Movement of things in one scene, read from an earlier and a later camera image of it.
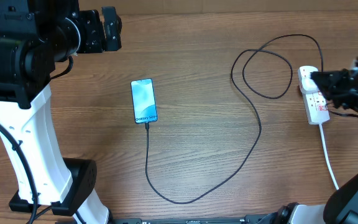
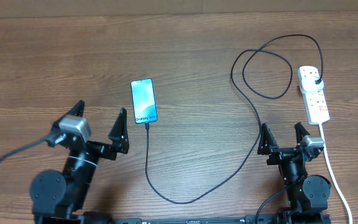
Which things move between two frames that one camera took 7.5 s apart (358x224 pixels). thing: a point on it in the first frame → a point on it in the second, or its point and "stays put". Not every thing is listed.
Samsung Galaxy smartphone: x=143 y=99 stays put
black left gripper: x=97 y=43 → x=119 y=139
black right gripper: x=330 y=78 → x=266 y=145
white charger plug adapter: x=309 y=86 stays put
